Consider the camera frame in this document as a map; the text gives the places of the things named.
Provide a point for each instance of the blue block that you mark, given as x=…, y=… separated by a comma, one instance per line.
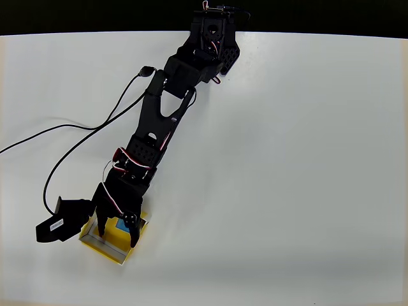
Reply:
x=120, y=225

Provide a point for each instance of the yellow square tray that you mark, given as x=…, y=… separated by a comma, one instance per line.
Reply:
x=95, y=247

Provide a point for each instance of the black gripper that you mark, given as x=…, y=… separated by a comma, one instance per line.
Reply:
x=112, y=204

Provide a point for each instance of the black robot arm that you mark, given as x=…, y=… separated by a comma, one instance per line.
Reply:
x=153, y=121

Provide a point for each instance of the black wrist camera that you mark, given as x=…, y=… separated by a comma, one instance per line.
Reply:
x=63, y=220

